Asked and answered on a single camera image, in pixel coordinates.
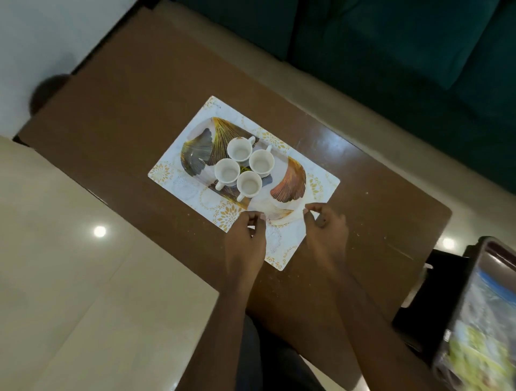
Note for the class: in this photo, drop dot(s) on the person's right hand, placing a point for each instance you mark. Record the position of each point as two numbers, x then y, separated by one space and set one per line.
328 237

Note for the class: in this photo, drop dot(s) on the person's left hand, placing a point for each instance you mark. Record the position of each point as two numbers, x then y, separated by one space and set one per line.
244 249

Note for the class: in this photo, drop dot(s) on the white tissue napkin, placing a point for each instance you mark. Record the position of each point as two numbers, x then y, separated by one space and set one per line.
284 231

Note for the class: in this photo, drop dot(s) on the white printed cup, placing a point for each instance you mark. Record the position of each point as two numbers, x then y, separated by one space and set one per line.
240 151
262 163
250 186
227 172

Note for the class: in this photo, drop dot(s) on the white gold placemat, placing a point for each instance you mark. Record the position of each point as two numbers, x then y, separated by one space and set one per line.
169 177

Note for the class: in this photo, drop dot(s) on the brown plastic tray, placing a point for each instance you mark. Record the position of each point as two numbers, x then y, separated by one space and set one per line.
496 258

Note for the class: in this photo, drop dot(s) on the clear zip bag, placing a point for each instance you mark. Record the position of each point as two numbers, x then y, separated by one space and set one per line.
483 330

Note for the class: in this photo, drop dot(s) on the person's right forearm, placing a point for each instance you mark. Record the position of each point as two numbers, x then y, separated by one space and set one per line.
375 338

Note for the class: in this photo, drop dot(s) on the person's left forearm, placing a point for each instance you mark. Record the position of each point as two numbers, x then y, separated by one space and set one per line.
219 338

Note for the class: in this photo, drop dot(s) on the person's dark trousers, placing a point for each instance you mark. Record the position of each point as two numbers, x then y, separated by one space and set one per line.
266 358

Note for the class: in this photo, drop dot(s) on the oval leaf-print platter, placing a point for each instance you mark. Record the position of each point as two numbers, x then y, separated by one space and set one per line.
290 181

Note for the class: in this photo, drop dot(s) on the dark plastic stool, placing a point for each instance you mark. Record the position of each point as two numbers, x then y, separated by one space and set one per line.
431 302

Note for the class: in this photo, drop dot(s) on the green fabric sofa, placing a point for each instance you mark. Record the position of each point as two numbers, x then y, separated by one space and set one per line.
403 60

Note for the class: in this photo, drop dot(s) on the brown wooden table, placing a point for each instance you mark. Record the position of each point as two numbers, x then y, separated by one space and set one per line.
121 100

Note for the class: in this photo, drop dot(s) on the green fabric armchair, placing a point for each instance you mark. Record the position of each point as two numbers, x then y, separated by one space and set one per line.
250 24

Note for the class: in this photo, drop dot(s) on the dark round bin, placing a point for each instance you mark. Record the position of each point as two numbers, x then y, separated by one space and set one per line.
46 94

